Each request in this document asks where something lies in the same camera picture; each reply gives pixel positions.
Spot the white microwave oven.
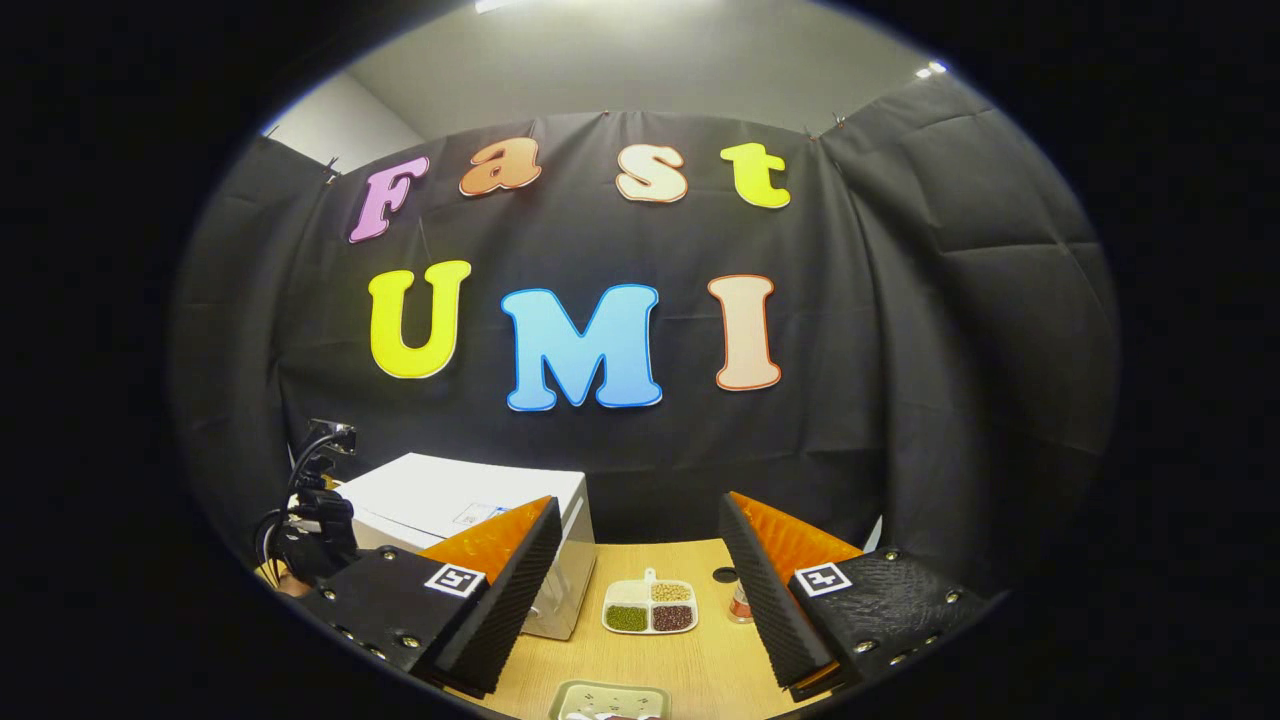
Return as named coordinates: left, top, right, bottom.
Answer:
left=335, top=452, right=599, bottom=642

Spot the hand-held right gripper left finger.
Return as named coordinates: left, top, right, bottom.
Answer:
left=295, top=494, right=565, bottom=700

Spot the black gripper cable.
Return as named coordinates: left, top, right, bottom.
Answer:
left=253, top=430, right=333, bottom=566

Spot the cream dotted square plate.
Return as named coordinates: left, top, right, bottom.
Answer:
left=547, top=679, right=672, bottom=720

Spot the white compartment tray with beans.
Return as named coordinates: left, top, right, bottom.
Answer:
left=601, top=567, right=700, bottom=637

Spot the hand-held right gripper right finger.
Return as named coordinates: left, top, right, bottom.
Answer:
left=717, top=490, right=1003, bottom=703

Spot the black backdrop cloth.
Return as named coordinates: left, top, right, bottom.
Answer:
left=170, top=75, right=1123, bottom=603

